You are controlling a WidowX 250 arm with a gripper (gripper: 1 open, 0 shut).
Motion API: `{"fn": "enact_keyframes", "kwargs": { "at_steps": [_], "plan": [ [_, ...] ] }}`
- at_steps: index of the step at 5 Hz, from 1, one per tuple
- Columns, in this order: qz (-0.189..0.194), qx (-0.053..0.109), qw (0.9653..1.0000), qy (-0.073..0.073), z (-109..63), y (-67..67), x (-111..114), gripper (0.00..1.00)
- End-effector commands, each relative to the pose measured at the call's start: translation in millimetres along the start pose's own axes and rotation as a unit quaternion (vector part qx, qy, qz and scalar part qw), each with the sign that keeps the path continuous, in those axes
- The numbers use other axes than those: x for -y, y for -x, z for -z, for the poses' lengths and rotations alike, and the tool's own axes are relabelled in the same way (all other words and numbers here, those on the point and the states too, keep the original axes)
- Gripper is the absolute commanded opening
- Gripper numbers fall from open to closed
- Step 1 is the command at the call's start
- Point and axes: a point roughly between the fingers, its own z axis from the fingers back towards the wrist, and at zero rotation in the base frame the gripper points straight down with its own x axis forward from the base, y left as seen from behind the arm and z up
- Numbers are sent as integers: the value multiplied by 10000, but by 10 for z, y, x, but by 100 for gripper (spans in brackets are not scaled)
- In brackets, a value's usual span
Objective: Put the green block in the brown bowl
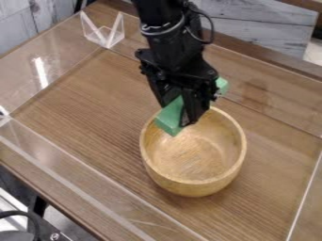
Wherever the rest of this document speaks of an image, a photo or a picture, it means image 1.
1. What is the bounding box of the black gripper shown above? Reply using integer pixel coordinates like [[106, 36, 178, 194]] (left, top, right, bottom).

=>
[[136, 18, 218, 127]]

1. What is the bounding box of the green rectangular block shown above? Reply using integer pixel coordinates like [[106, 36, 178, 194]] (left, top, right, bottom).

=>
[[154, 77, 229, 137]]

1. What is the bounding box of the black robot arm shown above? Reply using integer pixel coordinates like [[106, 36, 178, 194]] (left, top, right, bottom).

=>
[[132, 0, 219, 127]]

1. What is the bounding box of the brown wooden bowl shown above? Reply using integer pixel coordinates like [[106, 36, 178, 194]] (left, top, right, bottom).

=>
[[139, 107, 247, 198]]

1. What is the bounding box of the black table leg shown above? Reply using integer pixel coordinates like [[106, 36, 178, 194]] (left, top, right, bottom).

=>
[[28, 195, 48, 220]]

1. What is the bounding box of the black cable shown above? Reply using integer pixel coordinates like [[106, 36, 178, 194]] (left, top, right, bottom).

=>
[[183, 1, 215, 45]]

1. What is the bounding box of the clear acrylic corner bracket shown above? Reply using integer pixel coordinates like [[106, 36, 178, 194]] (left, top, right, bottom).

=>
[[79, 11, 124, 49]]

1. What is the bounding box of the clear acrylic tray wall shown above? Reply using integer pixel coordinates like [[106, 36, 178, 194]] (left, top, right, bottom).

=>
[[0, 114, 207, 241]]

